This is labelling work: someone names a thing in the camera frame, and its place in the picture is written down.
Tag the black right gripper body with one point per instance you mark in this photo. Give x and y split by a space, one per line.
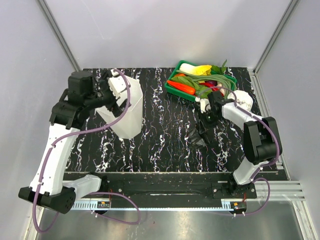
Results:
208 119

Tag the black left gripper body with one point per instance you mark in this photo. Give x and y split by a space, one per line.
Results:
104 96

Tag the black trash bag roll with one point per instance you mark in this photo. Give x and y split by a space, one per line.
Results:
196 139

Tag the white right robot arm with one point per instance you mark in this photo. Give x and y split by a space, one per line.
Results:
261 140

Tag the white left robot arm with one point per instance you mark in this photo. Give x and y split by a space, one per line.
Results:
67 118

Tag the red chili pepper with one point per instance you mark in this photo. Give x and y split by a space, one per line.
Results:
209 85

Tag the orange carrot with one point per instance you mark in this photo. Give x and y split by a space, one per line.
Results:
182 87

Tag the crumpled white paper ball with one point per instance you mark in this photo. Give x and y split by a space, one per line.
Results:
244 100

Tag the white and yellow cabbage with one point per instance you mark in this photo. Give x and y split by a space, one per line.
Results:
197 70

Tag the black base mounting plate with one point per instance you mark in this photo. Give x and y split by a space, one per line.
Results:
124 184

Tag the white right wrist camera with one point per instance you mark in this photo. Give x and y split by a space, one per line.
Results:
203 104

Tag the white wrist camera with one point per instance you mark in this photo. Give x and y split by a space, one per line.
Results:
203 104
117 85

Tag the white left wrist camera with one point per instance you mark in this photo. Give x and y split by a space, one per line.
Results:
117 85

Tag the aluminium rail with slots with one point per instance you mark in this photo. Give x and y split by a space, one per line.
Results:
212 200

